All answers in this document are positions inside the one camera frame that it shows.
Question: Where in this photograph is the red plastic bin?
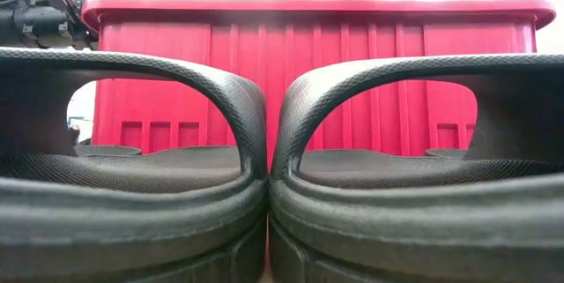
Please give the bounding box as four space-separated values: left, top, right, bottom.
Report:
81 0 557 159

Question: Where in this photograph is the black slide sandal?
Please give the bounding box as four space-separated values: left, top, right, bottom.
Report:
0 47 270 283
268 52 564 283

